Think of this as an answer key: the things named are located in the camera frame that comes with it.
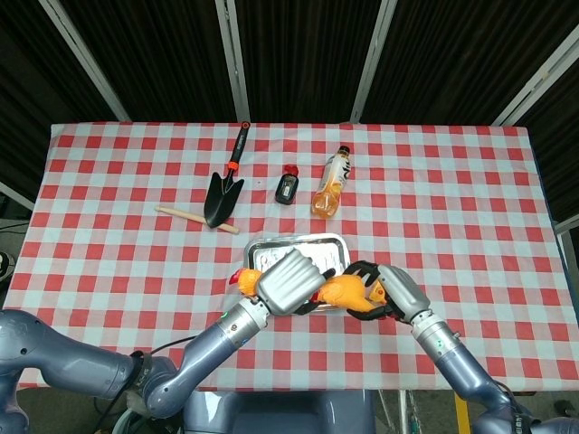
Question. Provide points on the light wooden stick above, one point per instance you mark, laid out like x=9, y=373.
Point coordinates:
x=181, y=213

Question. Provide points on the silver metal tray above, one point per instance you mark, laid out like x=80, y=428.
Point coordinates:
x=271, y=253

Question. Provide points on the red white checkered tablecloth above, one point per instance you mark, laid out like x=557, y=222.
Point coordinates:
x=135, y=271

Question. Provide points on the white metal frame post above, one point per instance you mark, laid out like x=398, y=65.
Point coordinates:
x=86, y=63
x=538, y=77
x=233, y=59
x=373, y=59

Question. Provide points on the grey-blue robot torso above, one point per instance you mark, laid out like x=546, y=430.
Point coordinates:
x=280, y=413

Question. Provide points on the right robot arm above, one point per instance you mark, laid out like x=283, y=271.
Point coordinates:
x=452, y=357

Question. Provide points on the small black bottle red cap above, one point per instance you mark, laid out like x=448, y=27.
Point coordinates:
x=286, y=190

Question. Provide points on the orange drink plastic bottle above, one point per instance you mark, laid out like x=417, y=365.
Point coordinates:
x=328, y=194

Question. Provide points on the orange rubber chicken toy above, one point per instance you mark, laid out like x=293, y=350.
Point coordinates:
x=348, y=291

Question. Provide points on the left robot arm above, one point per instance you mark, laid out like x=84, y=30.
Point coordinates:
x=212, y=343

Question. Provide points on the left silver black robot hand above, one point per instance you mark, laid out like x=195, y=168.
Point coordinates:
x=289, y=282

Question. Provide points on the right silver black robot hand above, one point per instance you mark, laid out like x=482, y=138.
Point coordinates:
x=402, y=291

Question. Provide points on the black garden trowel orange collar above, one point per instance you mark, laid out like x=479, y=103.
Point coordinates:
x=221, y=203

